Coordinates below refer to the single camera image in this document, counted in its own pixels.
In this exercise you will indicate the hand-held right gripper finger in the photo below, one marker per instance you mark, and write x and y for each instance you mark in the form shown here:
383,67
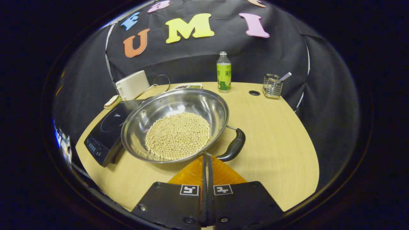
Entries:
204,204
210,204

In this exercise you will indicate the stainless steel pot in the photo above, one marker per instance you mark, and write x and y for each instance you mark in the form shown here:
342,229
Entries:
179,102

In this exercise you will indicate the black induction cooktop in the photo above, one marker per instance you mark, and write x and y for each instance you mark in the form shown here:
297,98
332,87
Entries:
102,134

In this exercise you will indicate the pile of soybeans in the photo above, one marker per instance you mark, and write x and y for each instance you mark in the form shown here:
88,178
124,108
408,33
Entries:
177,135

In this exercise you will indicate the white divided bean tray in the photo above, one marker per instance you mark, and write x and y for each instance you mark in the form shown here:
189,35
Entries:
188,86

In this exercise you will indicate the green label drink bottle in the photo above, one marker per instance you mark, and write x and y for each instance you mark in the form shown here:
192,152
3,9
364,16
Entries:
223,76

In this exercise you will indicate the white toaster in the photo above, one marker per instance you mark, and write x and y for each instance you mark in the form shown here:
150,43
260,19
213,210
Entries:
132,84

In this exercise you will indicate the white and blue object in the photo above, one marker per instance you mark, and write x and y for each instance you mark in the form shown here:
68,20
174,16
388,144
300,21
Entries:
65,145

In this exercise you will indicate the black backdrop cloth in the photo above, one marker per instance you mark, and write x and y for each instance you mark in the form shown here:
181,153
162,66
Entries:
281,54

